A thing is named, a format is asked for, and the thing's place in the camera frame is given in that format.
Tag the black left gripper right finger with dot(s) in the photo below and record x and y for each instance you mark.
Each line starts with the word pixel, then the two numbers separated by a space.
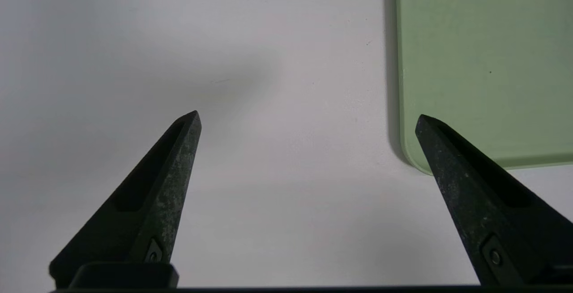
pixel 483 212

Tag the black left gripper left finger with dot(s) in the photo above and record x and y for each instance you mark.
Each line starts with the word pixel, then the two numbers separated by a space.
pixel 152 210

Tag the light green plastic tray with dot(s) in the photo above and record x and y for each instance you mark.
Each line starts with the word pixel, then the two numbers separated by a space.
pixel 474 60

